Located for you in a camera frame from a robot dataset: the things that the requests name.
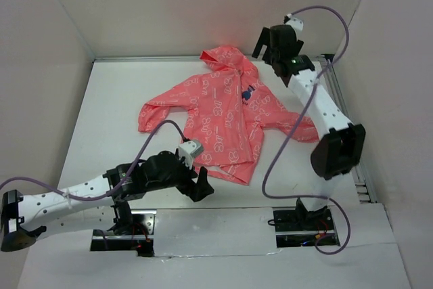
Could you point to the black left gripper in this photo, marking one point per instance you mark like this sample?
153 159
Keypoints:
195 190

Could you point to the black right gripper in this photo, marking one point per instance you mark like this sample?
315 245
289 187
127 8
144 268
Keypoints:
265 40

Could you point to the pink hooded jacket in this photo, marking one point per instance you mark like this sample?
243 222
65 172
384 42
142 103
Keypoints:
229 108

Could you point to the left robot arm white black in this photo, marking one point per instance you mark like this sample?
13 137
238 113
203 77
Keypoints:
101 201

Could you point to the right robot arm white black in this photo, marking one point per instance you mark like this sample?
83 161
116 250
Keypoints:
340 141

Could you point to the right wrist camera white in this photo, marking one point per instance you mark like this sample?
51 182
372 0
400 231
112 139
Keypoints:
296 23

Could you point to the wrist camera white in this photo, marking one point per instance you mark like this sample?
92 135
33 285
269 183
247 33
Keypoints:
188 151
296 23

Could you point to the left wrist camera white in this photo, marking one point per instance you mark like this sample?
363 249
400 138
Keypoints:
188 151

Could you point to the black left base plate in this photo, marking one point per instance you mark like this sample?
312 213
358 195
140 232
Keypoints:
137 237

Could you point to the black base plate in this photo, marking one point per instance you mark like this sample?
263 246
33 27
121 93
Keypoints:
137 237
294 230

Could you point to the aluminium frame rail back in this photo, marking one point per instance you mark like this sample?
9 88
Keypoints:
160 58

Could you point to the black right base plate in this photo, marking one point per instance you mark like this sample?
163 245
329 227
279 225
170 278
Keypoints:
294 230

